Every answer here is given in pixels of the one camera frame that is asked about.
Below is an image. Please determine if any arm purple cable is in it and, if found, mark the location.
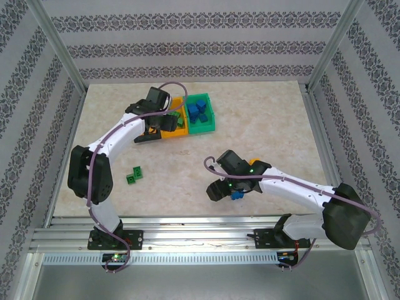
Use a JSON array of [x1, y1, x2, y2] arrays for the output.
[[86, 81, 189, 275], [203, 155, 383, 273]]

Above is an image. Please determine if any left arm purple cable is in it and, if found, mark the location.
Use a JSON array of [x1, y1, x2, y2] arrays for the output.
[[86, 81, 189, 275]]

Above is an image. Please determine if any aluminium side rail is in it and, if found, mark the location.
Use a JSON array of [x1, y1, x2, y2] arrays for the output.
[[299, 82, 356, 226], [43, 90, 87, 228]]

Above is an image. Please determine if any yellow plastic bin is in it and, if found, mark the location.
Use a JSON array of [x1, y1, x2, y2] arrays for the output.
[[157, 96, 189, 139]]

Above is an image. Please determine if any aluminium mounting rail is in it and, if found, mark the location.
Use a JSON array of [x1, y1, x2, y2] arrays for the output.
[[29, 214, 374, 253]]

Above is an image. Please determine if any slotted metal cable duct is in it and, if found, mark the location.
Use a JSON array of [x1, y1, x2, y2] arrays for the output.
[[41, 252, 279, 266]]

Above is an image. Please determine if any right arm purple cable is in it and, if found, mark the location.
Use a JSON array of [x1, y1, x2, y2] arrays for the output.
[[203, 155, 383, 273]]

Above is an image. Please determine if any green plastic bin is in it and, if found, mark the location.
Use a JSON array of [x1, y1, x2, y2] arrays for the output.
[[182, 92, 217, 135]]

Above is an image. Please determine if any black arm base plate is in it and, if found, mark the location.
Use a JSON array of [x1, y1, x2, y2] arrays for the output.
[[253, 227, 312, 250], [87, 229, 144, 251]]

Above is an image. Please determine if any aluminium frame post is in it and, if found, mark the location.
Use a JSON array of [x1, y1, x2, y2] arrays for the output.
[[26, 0, 88, 94], [307, 0, 366, 93]]

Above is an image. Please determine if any circuit board with green light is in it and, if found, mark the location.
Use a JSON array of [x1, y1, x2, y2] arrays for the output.
[[102, 253, 129, 264]]

